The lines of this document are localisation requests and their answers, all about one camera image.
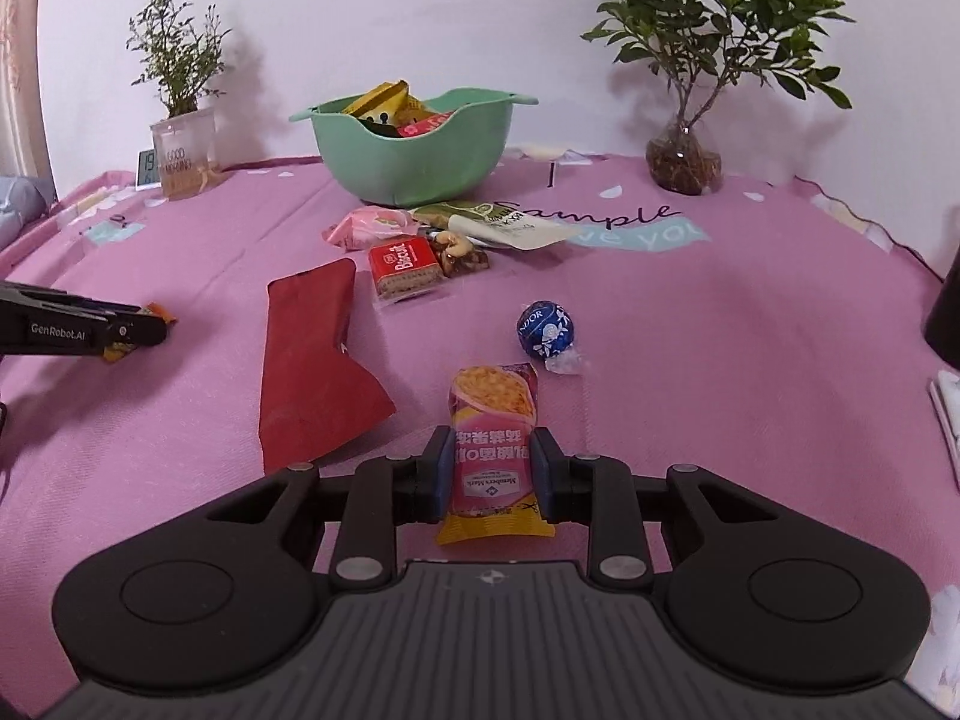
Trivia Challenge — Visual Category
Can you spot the small plant in glass vase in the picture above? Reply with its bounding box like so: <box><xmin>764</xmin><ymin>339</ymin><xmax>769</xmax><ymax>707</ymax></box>
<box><xmin>126</xmin><ymin>0</ymin><xmax>233</xmax><ymax>201</ymax></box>

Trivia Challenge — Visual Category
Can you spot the dark cylindrical object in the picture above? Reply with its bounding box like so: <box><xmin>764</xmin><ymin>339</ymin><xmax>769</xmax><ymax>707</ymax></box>
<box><xmin>922</xmin><ymin>247</ymin><xmax>960</xmax><ymax>372</ymax></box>

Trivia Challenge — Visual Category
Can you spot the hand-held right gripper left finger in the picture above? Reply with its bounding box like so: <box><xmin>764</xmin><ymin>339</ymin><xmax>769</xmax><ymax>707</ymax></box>
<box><xmin>180</xmin><ymin>426</ymin><xmax>455</xmax><ymax>589</ymax></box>

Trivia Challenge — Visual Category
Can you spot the round pink snack packet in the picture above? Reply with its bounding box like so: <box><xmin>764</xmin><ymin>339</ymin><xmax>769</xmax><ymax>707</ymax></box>
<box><xmin>321</xmin><ymin>208</ymin><xmax>419</xmax><ymax>251</ymax></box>

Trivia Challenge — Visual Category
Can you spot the pink printed tablecloth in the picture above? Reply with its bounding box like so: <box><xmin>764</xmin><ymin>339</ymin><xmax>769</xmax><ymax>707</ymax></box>
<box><xmin>0</xmin><ymin>146</ymin><xmax>960</xmax><ymax>720</ymax></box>

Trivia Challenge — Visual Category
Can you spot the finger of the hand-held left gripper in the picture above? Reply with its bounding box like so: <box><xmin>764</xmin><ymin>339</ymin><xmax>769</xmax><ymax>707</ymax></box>
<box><xmin>0</xmin><ymin>281</ymin><xmax>169</xmax><ymax>356</ymax></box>

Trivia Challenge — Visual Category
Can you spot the long red snack packet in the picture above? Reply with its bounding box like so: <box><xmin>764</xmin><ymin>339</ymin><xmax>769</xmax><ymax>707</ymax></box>
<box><xmin>258</xmin><ymin>258</ymin><xmax>397</xmax><ymax>466</ymax></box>

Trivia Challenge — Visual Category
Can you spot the white flat object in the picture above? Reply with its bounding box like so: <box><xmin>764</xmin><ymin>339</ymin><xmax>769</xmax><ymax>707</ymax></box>
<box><xmin>928</xmin><ymin>370</ymin><xmax>960</xmax><ymax>482</ymax></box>

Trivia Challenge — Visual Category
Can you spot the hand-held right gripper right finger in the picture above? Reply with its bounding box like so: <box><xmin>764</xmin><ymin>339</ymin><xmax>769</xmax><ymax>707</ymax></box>
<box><xmin>532</xmin><ymin>426</ymin><xmax>807</xmax><ymax>587</ymax></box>

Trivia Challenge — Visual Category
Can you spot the beige curtain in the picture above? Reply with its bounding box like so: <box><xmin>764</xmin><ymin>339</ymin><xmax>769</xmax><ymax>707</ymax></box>
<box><xmin>0</xmin><ymin>0</ymin><xmax>59</xmax><ymax>200</ymax></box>

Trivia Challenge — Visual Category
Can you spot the pink yellow snack packet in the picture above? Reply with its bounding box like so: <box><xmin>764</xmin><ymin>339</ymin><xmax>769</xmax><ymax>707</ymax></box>
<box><xmin>437</xmin><ymin>361</ymin><xmax>557</xmax><ymax>545</ymax></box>

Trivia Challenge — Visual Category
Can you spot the grey blue cloth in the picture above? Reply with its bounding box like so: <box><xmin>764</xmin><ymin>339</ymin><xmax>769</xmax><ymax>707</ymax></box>
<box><xmin>0</xmin><ymin>175</ymin><xmax>59</xmax><ymax>250</ymax></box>

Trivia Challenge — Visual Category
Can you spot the green plastic bowl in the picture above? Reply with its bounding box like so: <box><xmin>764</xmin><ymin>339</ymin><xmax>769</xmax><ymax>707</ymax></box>
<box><xmin>289</xmin><ymin>88</ymin><xmax>539</xmax><ymax>207</ymax></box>

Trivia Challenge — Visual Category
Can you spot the clear mixed nuts packet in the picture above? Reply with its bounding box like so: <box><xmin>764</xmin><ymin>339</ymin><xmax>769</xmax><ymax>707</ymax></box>
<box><xmin>424</xmin><ymin>230</ymin><xmax>491</xmax><ymax>278</ymax></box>

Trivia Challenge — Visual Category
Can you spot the red brown snack packet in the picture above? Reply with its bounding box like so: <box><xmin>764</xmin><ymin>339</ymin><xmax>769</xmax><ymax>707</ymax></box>
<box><xmin>396</xmin><ymin>111</ymin><xmax>456</xmax><ymax>138</ymax></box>

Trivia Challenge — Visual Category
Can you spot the leafy plant in round vase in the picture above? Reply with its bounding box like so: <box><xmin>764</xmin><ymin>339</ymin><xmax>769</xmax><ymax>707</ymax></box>
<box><xmin>581</xmin><ymin>0</ymin><xmax>856</xmax><ymax>196</ymax></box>

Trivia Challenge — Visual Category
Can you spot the blue foil chocolate ball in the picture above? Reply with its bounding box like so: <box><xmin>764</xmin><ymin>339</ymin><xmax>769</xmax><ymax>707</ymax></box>
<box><xmin>515</xmin><ymin>301</ymin><xmax>587</xmax><ymax>377</ymax></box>

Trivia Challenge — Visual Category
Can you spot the small orange snack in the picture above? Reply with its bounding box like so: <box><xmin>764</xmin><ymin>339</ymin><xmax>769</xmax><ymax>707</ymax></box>
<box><xmin>101</xmin><ymin>302</ymin><xmax>177</xmax><ymax>365</ymax></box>

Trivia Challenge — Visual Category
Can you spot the green white snack packet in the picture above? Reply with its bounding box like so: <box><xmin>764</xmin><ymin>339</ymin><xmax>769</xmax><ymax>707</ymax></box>
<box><xmin>411</xmin><ymin>200</ymin><xmax>582</xmax><ymax>252</ymax></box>

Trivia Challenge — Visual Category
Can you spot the red biscuit packet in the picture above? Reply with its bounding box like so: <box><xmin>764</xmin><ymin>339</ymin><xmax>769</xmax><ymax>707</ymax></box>
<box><xmin>366</xmin><ymin>235</ymin><xmax>442</xmax><ymax>307</ymax></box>

